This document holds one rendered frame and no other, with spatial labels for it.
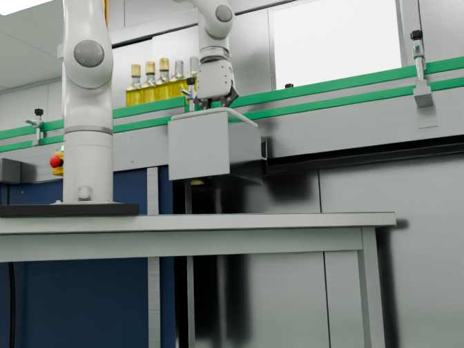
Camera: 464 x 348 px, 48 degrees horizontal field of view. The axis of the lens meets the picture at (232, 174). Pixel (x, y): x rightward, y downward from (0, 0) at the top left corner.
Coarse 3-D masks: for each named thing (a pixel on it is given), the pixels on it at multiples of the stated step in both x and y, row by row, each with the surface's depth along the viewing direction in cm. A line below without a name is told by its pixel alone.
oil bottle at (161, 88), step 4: (156, 80) 175; (160, 80) 174; (164, 80) 173; (168, 80) 174; (156, 84) 174; (160, 84) 174; (164, 84) 173; (156, 88) 174; (160, 88) 173; (164, 88) 173; (156, 92) 174; (160, 92) 173; (164, 92) 172; (156, 96) 174; (160, 96) 173; (164, 96) 172; (168, 96) 172; (156, 100) 173
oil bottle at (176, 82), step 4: (172, 76) 172; (176, 76) 172; (180, 76) 171; (172, 80) 172; (176, 80) 171; (180, 80) 170; (168, 84) 172; (172, 84) 172; (176, 84) 171; (180, 84) 170; (168, 88) 172; (172, 88) 171; (176, 88) 171; (168, 92) 172; (172, 92) 171; (176, 92) 170; (180, 92) 170; (172, 96) 171; (176, 96) 170; (180, 96) 169
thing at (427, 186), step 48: (144, 0) 204; (240, 0) 183; (288, 0) 176; (432, 0) 157; (144, 48) 201; (432, 48) 155; (192, 192) 183; (240, 192) 175; (288, 192) 168; (336, 192) 161; (384, 192) 155; (432, 192) 150
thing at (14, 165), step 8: (0, 160) 171; (8, 160) 173; (16, 160) 176; (0, 168) 170; (8, 168) 173; (16, 168) 175; (0, 176) 170; (8, 176) 172; (16, 176) 175; (8, 184) 175
